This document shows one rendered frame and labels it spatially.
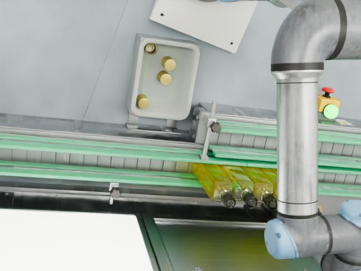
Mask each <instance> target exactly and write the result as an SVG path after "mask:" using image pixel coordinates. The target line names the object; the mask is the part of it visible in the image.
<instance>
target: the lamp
mask: <svg viewBox="0 0 361 271"><path fill-rule="evenodd" d="M323 115H324V116H325V117H327V118H330V119H333V118H335V117H336V116H337V115H338V108H337V107H336V106H335V105H333V104H327V105H326V106H325V107H324V108H323Z"/></svg>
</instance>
